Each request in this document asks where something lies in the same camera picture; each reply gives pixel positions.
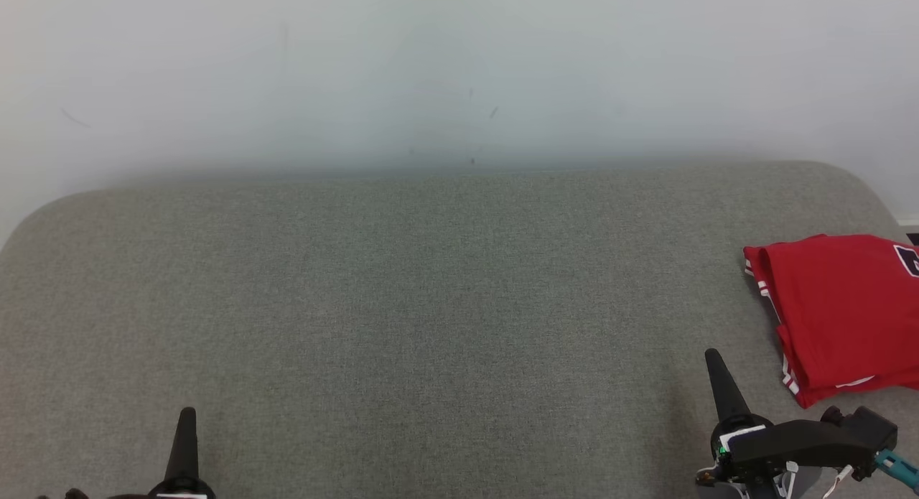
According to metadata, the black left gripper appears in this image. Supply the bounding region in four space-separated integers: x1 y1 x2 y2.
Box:
108 407 216 499

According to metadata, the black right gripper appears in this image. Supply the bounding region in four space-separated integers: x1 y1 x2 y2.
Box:
704 349 855 485

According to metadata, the red and white jersey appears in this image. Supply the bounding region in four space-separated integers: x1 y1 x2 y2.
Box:
743 233 919 399

